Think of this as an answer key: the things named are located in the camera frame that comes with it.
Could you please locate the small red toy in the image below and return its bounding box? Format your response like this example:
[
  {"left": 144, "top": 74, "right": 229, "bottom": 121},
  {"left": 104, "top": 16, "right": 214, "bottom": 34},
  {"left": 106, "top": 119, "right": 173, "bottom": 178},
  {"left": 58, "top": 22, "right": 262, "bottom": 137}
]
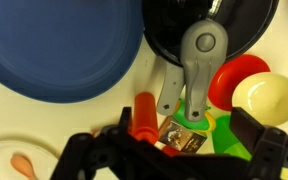
[{"left": 154, "top": 141, "right": 185, "bottom": 158}]

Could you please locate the red ketchup bottle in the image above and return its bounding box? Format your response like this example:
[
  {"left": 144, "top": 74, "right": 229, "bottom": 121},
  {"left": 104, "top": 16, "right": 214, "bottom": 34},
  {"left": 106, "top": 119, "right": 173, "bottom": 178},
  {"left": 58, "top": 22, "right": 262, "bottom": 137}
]
[{"left": 129, "top": 91, "right": 161, "bottom": 145}]

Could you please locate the small brown box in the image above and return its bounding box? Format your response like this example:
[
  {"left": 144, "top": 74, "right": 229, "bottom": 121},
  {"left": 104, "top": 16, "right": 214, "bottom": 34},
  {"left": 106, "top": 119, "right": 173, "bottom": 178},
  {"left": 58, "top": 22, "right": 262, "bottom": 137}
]
[{"left": 157, "top": 115, "right": 208, "bottom": 155}]

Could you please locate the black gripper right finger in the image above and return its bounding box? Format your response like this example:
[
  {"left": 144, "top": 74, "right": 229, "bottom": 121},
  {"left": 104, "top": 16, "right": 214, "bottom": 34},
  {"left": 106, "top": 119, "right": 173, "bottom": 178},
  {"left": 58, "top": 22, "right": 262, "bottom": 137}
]
[{"left": 229, "top": 106, "right": 288, "bottom": 180}]

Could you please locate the black frying pan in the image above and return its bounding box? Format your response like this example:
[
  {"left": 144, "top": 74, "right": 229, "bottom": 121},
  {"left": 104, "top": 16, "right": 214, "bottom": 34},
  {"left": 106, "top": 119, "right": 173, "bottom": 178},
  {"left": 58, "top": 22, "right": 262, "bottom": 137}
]
[{"left": 141, "top": 0, "right": 280, "bottom": 123}]

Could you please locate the cream bowl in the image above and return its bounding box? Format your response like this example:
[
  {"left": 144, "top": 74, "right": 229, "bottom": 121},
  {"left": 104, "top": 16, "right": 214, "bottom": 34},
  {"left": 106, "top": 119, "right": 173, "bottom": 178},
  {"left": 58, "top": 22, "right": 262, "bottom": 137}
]
[{"left": 231, "top": 71, "right": 288, "bottom": 127}]

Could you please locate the red bowl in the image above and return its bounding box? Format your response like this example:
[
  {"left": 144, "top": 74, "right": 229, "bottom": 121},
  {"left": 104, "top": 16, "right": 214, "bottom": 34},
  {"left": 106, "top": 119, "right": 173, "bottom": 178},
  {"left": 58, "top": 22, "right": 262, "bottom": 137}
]
[{"left": 207, "top": 53, "right": 272, "bottom": 112}]

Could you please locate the green cup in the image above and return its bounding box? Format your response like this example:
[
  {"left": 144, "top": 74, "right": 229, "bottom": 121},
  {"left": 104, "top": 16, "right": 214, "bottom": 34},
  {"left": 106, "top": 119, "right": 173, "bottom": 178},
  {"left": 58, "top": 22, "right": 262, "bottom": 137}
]
[{"left": 211, "top": 114, "right": 254, "bottom": 162}]

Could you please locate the green yellow toy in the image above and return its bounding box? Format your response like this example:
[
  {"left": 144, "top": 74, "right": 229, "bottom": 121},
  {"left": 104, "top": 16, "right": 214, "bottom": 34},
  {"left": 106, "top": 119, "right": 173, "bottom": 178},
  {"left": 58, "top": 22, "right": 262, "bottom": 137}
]
[{"left": 171, "top": 97, "right": 217, "bottom": 133}]

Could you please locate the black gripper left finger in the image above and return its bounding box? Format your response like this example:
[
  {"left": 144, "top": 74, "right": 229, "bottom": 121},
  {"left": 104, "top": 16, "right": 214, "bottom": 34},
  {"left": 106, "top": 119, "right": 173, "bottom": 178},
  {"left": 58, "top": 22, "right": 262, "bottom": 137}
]
[{"left": 49, "top": 106, "right": 142, "bottom": 180}]

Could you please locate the blue plate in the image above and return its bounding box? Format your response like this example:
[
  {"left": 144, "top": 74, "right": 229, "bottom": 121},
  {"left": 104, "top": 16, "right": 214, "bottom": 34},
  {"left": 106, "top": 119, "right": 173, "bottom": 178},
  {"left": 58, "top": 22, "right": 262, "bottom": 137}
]
[{"left": 0, "top": 0, "right": 146, "bottom": 104}]

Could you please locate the white plate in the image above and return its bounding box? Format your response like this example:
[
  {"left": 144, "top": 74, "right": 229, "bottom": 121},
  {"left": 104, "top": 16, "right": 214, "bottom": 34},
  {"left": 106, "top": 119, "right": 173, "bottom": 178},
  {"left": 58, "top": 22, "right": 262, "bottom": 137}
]
[{"left": 0, "top": 139, "right": 60, "bottom": 180}]

